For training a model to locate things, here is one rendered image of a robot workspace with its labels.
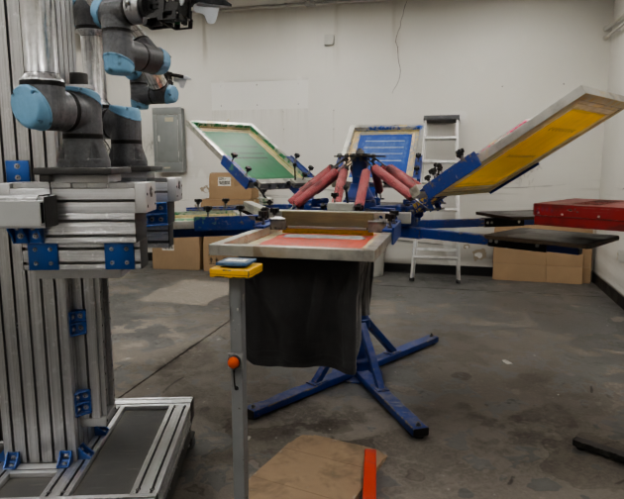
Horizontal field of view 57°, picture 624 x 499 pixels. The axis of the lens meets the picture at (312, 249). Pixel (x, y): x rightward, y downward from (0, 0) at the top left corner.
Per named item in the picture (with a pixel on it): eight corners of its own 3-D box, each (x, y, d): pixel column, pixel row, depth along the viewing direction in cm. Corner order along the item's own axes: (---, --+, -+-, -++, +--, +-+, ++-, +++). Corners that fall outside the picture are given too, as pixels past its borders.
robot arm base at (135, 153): (102, 165, 215) (100, 139, 214) (113, 165, 230) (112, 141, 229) (143, 165, 216) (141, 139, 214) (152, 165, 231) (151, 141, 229)
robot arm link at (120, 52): (150, 77, 153) (148, 34, 152) (121, 70, 143) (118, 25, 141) (126, 78, 156) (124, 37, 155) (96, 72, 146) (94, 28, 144)
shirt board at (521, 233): (619, 253, 255) (621, 235, 254) (587, 264, 226) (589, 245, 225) (380, 229, 347) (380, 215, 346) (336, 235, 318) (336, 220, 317)
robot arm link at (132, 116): (129, 139, 214) (127, 102, 212) (100, 140, 219) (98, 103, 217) (149, 141, 225) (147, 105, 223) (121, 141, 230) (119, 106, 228)
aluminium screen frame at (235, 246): (374, 261, 186) (374, 250, 185) (208, 254, 200) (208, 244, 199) (398, 233, 261) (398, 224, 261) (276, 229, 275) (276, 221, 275)
